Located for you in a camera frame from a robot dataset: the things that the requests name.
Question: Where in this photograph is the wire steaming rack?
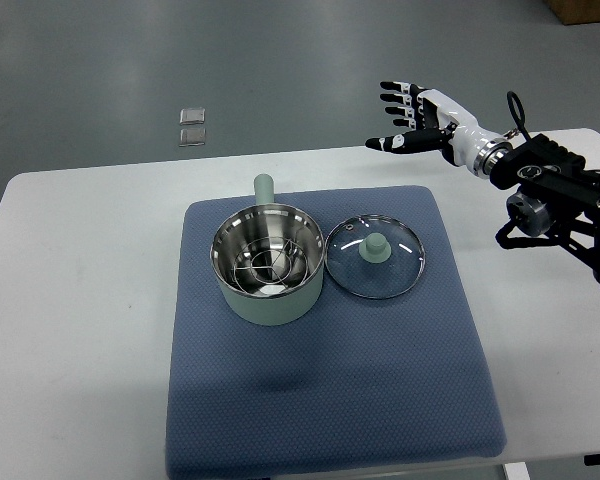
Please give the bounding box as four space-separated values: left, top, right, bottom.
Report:
230 237 310 297

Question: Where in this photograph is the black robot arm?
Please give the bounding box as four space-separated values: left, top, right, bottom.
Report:
483 91 600 287

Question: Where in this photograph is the glass lid with green knob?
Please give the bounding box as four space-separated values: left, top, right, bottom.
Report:
326 214 426 300

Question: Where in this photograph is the upper metal floor plate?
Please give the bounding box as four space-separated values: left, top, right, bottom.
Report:
179 107 206 125

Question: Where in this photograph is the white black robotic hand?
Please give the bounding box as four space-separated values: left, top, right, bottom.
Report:
365 81 512 178

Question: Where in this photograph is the green pot with steel interior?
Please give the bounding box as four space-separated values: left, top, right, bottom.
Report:
210 174 326 326

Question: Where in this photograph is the brown cardboard box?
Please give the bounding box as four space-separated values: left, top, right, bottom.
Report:
545 0 600 26

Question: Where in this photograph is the blue textured mat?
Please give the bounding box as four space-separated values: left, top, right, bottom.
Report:
166 186 506 479

